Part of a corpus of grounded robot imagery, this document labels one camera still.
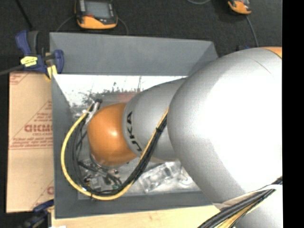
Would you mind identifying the grey metal bin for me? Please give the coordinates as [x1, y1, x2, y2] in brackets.
[49, 32, 219, 219]

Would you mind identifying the clear plastic bottle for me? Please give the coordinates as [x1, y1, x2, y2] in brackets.
[139, 161, 198, 194]

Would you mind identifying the brown cardboard board red print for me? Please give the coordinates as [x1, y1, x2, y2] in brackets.
[5, 71, 55, 214]

